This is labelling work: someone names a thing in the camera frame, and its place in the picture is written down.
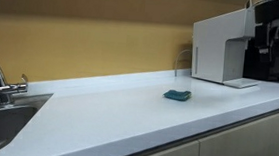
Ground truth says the teal striped sponge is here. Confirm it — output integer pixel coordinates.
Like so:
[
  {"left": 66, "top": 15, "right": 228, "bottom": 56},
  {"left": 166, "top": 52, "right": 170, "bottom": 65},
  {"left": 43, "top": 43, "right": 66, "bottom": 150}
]
[{"left": 162, "top": 88, "right": 193, "bottom": 103}]

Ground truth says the black coffee machine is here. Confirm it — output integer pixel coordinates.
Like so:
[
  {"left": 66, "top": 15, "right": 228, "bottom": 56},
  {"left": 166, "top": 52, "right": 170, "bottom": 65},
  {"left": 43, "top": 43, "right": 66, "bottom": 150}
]
[{"left": 242, "top": 17, "right": 279, "bottom": 83}]

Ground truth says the grey dispenser cable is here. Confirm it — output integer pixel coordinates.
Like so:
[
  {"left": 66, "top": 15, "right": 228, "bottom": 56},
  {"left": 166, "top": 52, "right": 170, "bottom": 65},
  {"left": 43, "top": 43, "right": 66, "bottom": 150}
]
[{"left": 173, "top": 48, "right": 194, "bottom": 79}]

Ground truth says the white water dispenser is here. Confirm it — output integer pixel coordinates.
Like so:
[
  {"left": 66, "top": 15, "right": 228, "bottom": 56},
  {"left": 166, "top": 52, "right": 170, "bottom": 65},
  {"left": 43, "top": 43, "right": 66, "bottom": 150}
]
[{"left": 188, "top": 3, "right": 265, "bottom": 91}]

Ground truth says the beige wide base cabinet door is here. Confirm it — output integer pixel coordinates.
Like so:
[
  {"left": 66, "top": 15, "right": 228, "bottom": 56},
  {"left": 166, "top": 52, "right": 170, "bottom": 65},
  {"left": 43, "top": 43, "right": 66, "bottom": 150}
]
[{"left": 198, "top": 98, "right": 279, "bottom": 156}]

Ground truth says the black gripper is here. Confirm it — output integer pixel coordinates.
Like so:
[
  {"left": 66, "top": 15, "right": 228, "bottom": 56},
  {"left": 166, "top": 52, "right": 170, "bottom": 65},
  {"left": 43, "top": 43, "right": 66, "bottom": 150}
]
[{"left": 250, "top": 0, "right": 279, "bottom": 57}]

